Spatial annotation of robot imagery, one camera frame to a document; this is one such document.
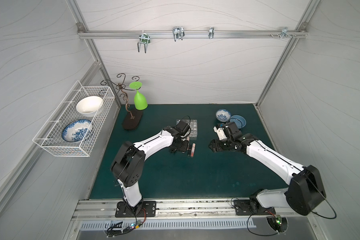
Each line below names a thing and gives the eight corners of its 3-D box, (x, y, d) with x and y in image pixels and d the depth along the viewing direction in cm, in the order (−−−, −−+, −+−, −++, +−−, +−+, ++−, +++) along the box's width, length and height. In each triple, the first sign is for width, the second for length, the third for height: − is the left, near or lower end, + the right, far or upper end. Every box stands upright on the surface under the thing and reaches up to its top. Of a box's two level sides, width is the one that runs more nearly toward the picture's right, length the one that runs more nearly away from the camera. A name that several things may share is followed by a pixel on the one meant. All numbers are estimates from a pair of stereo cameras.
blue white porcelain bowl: (216, 121, 111) (217, 118, 108) (215, 111, 117) (215, 108, 114) (231, 121, 111) (232, 118, 108) (228, 111, 117) (229, 108, 114)
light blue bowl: (228, 121, 112) (229, 117, 109) (233, 115, 116) (235, 112, 113) (241, 129, 107) (242, 126, 104) (246, 123, 111) (248, 120, 108)
